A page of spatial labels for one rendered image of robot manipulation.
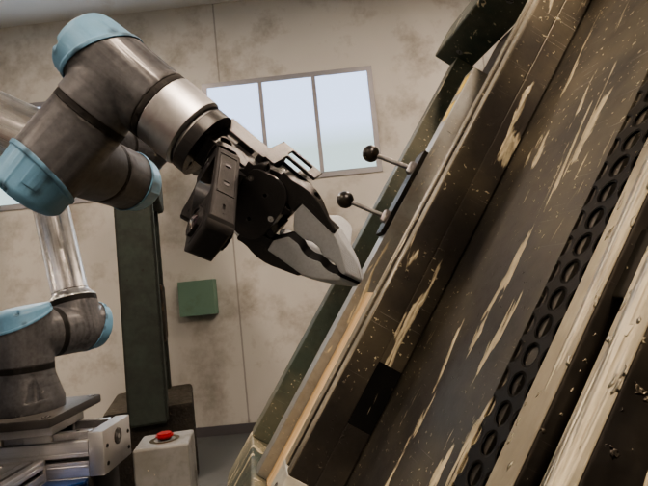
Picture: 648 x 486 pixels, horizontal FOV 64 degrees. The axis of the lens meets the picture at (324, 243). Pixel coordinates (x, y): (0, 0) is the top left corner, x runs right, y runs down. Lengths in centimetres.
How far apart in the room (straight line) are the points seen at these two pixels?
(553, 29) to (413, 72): 415
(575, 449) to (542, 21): 68
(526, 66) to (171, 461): 104
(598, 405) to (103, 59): 47
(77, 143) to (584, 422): 46
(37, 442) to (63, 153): 86
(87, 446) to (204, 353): 358
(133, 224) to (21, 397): 254
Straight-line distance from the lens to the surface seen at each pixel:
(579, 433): 26
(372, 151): 115
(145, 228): 372
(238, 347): 471
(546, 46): 84
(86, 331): 137
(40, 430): 128
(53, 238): 144
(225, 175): 46
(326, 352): 104
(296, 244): 49
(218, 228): 42
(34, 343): 130
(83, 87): 54
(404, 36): 510
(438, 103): 143
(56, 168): 55
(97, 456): 124
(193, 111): 50
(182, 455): 127
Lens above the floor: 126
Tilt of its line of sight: 4 degrees up
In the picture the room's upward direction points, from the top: 6 degrees counter-clockwise
